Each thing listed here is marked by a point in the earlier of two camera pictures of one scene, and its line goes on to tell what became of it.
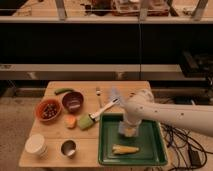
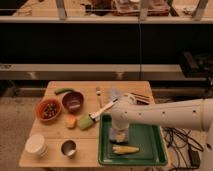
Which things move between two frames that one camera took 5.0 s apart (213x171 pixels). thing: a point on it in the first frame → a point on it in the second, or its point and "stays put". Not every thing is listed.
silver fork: x=98 y=94 stays put
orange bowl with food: x=48 y=110 stays put
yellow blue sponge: x=130 y=132 → x=119 y=136
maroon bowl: x=72 y=101 stays put
